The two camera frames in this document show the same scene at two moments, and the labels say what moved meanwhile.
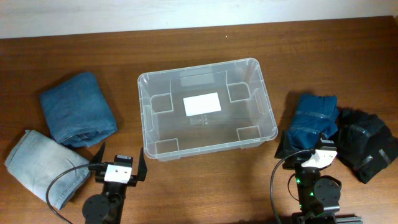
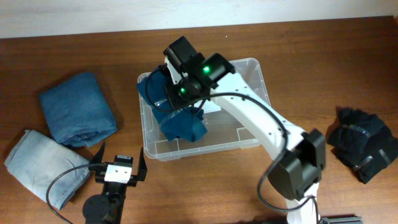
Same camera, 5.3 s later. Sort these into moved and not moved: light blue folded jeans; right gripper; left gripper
Moved: right gripper
Not moved: light blue folded jeans; left gripper
